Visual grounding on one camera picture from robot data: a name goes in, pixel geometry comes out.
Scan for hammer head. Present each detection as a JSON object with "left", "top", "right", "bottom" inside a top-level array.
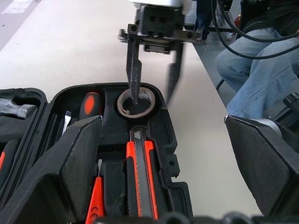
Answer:
[{"left": 0, "top": 96, "right": 39, "bottom": 121}]

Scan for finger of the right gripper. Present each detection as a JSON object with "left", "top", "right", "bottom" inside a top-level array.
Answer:
[
  {"left": 126, "top": 39, "right": 143, "bottom": 105},
  {"left": 164, "top": 43, "right": 185, "bottom": 104}
]

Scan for orange black pliers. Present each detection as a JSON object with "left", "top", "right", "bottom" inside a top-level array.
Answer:
[{"left": 0, "top": 139, "right": 21, "bottom": 189}]

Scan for black plastic tool case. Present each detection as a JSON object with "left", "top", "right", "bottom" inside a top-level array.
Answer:
[{"left": 0, "top": 81, "right": 194, "bottom": 224}]

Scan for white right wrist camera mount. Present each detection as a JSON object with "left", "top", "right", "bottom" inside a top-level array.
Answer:
[{"left": 129, "top": 0, "right": 192, "bottom": 16}]

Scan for black cable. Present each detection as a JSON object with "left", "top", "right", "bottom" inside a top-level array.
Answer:
[
  {"left": 211, "top": 0, "right": 299, "bottom": 59},
  {"left": 223, "top": 0, "right": 299, "bottom": 43}
]

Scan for black knobbed stand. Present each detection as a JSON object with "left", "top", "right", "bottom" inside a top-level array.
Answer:
[{"left": 275, "top": 92, "right": 299, "bottom": 122}]

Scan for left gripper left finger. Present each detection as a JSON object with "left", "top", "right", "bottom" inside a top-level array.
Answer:
[{"left": 0, "top": 116, "right": 104, "bottom": 224}]

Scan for silver robot body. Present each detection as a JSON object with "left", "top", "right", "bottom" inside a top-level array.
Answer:
[{"left": 253, "top": 118, "right": 281, "bottom": 134}]

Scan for black electrical tape roll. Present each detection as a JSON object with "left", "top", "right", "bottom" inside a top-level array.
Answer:
[{"left": 116, "top": 87, "right": 157, "bottom": 122}]

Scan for seated person in blue jeans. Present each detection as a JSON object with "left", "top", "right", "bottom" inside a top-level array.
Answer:
[{"left": 216, "top": 0, "right": 299, "bottom": 120}]

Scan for black orange utility knife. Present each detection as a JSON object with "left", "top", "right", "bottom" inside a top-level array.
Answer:
[{"left": 126, "top": 126, "right": 160, "bottom": 221}]

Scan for orange test pen screwdriver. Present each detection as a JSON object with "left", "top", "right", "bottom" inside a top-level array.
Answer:
[{"left": 85, "top": 158, "right": 106, "bottom": 224}]

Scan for black orange Phillips screwdriver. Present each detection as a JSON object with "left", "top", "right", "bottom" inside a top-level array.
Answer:
[{"left": 78, "top": 91, "right": 105, "bottom": 120}]

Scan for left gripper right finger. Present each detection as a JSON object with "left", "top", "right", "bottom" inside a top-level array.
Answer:
[{"left": 224, "top": 114, "right": 299, "bottom": 218}]

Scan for standing person in dark trousers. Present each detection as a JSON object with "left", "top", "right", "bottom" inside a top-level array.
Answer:
[{"left": 194, "top": 0, "right": 211, "bottom": 45}]

